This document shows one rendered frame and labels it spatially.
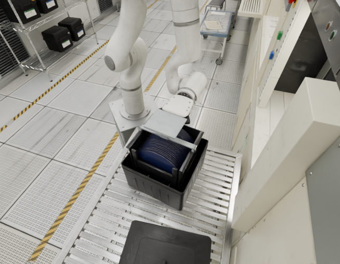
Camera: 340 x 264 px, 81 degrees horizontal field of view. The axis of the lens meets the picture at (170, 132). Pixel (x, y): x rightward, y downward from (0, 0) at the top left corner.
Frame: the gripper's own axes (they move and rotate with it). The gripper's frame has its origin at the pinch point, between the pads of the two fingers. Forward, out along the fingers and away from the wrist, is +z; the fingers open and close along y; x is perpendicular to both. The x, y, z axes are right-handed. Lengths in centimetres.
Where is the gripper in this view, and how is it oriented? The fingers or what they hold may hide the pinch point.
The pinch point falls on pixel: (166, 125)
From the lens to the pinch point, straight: 71.0
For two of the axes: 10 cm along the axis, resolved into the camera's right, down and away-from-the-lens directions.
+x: 0.1, -6.6, -7.6
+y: -8.9, -3.4, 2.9
